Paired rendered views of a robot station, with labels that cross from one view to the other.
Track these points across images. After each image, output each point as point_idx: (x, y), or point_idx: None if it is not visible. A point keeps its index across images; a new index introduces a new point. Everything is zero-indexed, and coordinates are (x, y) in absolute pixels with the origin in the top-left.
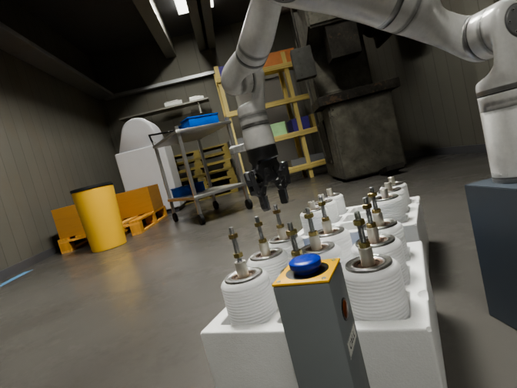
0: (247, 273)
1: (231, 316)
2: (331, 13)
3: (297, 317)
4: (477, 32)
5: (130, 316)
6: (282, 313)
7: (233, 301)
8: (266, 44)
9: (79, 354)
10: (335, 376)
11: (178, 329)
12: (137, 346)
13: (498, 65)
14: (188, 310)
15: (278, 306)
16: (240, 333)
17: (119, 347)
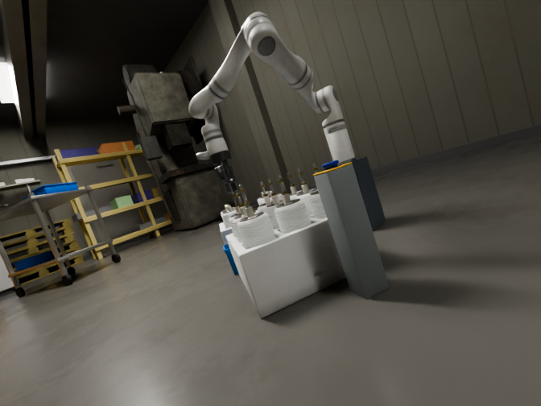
0: (254, 214)
1: (253, 241)
2: (278, 68)
3: (340, 186)
4: (322, 97)
5: (64, 348)
6: (332, 186)
7: (256, 229)
8: (234, 83)
9: (22, 395)
10: (360, 213)
11: (145, 322)
12: (109, 350)
13: (334, 111)
14: (139, 313)
15: (330, 182)
16: (270, 244)
17: (84, 362)
